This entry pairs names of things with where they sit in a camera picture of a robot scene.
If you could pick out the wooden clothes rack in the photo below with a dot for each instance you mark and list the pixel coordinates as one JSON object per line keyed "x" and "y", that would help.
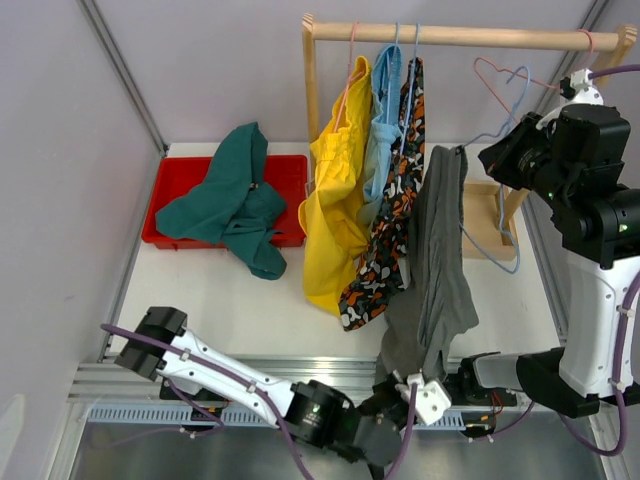
{"x": 450, "y": 35}

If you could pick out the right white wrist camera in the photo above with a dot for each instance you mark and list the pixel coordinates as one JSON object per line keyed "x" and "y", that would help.
{"x": 578, "y": 88}

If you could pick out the pink hanger under yellow shorts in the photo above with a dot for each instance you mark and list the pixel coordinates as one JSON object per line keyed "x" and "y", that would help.
{"x": 352, "y": 50}

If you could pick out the light blue shorts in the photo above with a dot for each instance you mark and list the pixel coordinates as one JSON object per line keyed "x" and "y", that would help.
{"x": 383, "y": 131}

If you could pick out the blue hanger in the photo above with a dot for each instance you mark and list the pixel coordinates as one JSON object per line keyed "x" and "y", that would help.
{"x": 523, "y": 72}
{"x": 397, "y": 40}
{"x": 415, "y": 55}

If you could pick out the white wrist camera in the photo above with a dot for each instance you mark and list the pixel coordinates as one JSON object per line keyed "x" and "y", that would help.
{"x": 578, "y": 88}
{"x": 431, "y": 400}

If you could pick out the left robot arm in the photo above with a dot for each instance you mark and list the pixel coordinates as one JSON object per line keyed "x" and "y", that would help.
{"x": 162, "y": 344}

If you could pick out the camouflage patterned shorts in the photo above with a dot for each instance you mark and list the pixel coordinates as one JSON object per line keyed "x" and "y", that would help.
{"x": 379, "y": 276}

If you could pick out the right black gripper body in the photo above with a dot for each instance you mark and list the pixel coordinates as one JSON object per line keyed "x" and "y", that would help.
{"x": 526, "y": 160}

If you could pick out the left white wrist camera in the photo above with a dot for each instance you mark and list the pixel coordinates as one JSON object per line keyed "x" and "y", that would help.
{"x": 431, "y": 400}

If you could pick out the grey shorts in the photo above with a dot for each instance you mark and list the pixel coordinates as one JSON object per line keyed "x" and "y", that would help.
{"x": 423, "y": 320}

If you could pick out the red plastic bin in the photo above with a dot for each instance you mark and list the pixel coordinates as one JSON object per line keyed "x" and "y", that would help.
{"x": 176, "y": 176}

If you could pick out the yellow shorts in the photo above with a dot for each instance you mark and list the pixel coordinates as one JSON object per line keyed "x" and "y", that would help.
{"x": 329, "y": 216}

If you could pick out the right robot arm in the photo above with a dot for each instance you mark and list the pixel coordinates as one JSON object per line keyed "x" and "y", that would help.
{"x": 573, "y": 161}

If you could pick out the white slotted cable duct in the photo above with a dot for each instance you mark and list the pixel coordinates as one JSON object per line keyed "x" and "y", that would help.
{"x": 233, "y": 416}

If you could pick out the dark green shorts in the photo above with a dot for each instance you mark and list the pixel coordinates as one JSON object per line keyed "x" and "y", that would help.
{"x": 233, "y": 205}

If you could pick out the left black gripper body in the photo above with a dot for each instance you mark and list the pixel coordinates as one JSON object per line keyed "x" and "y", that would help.
{"x": 386, "y": 404}

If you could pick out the blue hanger under camouflage shorts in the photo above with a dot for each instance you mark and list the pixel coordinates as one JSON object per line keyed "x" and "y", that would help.
{"x": 415, "y": 55}

